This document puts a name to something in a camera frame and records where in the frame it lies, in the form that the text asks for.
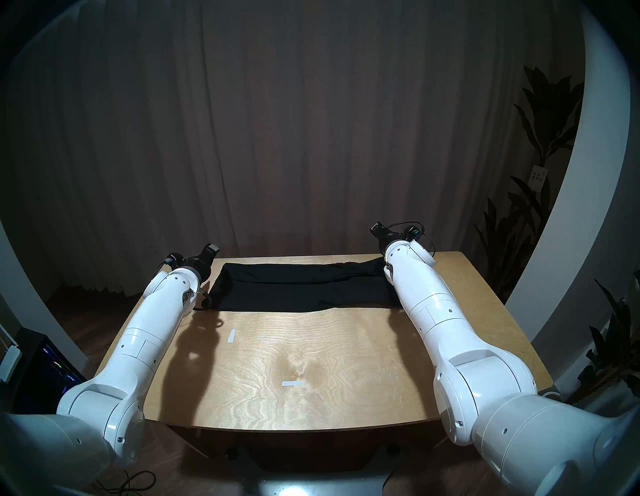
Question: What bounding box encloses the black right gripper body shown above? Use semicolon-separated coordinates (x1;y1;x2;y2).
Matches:
370;220;397;252

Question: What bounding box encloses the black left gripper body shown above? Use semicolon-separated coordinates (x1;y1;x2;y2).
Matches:
181;243;222;279

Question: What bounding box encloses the black polo shirt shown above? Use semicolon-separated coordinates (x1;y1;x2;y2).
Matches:
207;257;401;313

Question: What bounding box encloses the brown pleated curtain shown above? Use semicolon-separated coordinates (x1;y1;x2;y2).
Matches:
0;0;586;296

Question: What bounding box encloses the white curved arch panel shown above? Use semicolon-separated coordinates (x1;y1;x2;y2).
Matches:
505;10;640;381
0;220;81;366

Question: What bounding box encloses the black computer tower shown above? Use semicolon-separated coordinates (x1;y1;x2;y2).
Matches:
12;330;88;416

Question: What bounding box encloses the tall dark leafy plant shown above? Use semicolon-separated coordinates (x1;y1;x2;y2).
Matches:
472;65;586;301

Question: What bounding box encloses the white wifi router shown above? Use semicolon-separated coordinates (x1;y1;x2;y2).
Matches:
0;345;21;383

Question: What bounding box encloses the small dark leafy plant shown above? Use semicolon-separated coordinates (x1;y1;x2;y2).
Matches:
570;272;640;406

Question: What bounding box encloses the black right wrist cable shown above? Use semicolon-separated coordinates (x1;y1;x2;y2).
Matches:
390;220;437;262

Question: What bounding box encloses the black floor cable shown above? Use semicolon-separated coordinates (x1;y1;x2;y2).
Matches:
90;470;158;496

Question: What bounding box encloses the grey metal pedestal base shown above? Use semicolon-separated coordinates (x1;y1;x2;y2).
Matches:
225;442;401;496

